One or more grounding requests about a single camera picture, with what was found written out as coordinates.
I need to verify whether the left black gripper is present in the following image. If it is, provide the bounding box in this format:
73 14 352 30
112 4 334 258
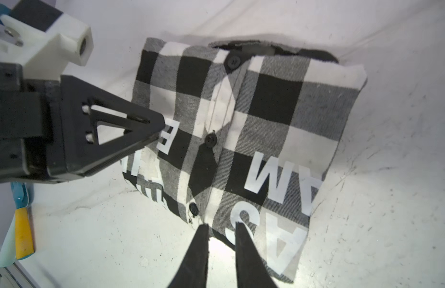
0 62 166 184

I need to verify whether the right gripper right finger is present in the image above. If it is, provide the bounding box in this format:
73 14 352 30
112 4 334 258
235 222 277 288

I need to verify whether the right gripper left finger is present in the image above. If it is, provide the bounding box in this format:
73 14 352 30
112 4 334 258
168 224 209 288

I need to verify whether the black white checkered shirt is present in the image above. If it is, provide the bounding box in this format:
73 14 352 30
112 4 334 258
122 38 367 283

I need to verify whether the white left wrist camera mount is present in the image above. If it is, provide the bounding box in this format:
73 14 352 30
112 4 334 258
0 1 94 80

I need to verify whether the yellow handled toy tool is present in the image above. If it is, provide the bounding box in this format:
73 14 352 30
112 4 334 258
15 208 35 260

